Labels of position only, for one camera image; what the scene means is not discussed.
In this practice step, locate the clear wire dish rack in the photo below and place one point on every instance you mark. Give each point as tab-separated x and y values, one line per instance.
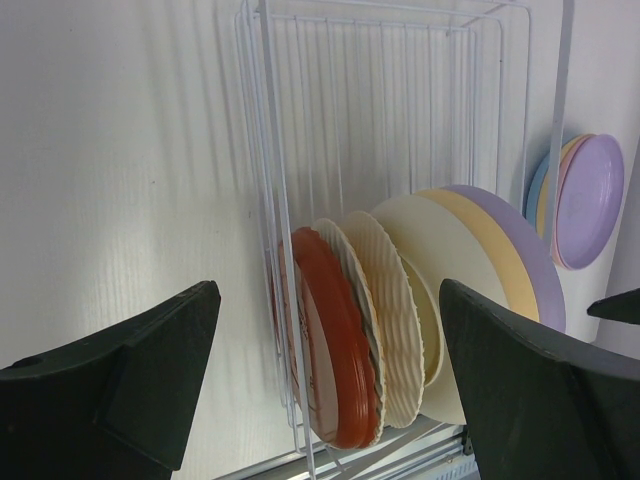
350	102

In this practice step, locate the purple plate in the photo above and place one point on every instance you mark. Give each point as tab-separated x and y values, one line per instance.
590	201

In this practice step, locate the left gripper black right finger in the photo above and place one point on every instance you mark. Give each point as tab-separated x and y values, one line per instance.
538	403

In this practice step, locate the light orange plate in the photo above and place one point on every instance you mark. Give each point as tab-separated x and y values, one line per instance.
503	255

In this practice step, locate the blue plate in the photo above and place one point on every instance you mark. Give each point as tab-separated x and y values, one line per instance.
534	189

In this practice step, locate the lavender plate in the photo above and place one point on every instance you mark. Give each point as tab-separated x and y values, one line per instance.
532	251

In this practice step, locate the olive gold plate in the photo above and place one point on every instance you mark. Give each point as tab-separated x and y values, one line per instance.
399	325

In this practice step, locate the orange brown plate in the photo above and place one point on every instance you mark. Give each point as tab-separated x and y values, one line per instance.
342	248

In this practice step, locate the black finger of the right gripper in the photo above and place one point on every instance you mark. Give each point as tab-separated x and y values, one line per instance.
623	306

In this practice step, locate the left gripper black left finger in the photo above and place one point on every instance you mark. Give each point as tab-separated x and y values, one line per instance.
117	404

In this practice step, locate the dark red plate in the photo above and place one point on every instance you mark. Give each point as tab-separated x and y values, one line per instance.
328	349

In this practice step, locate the white plate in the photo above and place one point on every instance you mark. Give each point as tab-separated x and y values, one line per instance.
438	246

